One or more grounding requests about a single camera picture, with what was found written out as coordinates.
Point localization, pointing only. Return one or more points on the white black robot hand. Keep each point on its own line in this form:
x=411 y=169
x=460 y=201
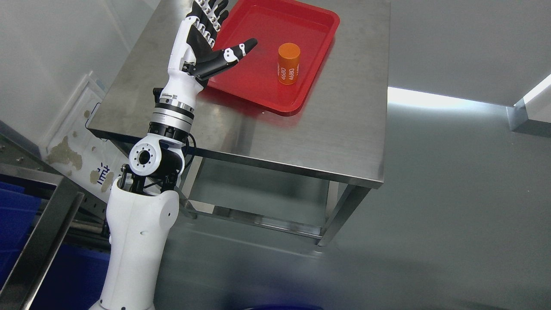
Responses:
x=193 y=59

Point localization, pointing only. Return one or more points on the orange cylindrical capacitor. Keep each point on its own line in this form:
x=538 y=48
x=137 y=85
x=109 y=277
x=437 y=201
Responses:
x=288 y=63

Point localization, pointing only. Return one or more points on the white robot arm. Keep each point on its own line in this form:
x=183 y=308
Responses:
x=144 y=205

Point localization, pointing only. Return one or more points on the red plastic tray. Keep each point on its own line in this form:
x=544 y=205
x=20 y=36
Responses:
x=273 y=23

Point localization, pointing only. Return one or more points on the white floor sign with text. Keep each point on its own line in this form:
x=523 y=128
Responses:
x=70 y=148

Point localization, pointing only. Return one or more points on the stainless steel table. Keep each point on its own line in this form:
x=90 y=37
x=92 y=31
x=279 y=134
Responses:
x=337 y=135

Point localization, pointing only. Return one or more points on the blue bin lower left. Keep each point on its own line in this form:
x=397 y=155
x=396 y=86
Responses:
x=75 y=277

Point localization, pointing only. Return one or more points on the steel shelf front rail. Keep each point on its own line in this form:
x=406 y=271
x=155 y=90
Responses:
x=63 y=200

